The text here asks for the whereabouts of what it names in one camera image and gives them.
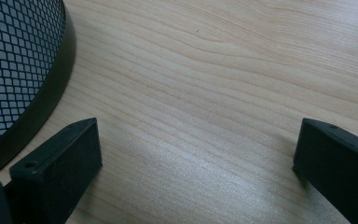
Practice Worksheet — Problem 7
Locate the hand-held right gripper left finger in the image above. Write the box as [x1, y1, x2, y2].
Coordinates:
[8, 117, 103, 224]

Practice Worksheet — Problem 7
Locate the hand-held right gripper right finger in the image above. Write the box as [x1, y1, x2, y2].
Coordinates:
[292, 118, 358, 224]

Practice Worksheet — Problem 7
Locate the black mesh metal basket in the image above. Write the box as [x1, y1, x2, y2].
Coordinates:
[0, 0, 77, 182]

